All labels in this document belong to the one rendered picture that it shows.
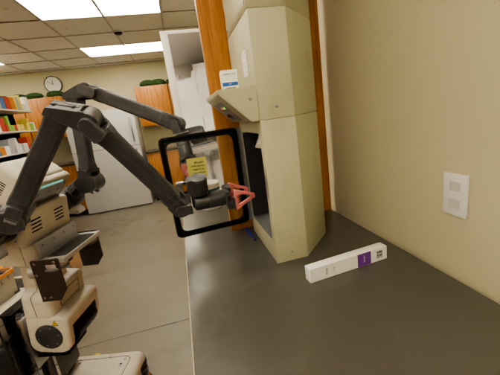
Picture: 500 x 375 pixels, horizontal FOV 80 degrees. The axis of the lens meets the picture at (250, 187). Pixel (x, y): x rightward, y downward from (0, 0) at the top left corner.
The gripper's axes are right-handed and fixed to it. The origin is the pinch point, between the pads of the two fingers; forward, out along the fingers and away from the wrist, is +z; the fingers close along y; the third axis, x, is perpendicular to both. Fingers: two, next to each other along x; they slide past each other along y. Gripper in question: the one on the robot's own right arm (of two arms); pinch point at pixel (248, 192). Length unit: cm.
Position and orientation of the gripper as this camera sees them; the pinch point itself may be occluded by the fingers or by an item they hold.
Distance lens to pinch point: 107.2
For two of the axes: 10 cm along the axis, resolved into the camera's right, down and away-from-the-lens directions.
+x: 1.4, 9.6, 2.5
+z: 9.6, -1.9, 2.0
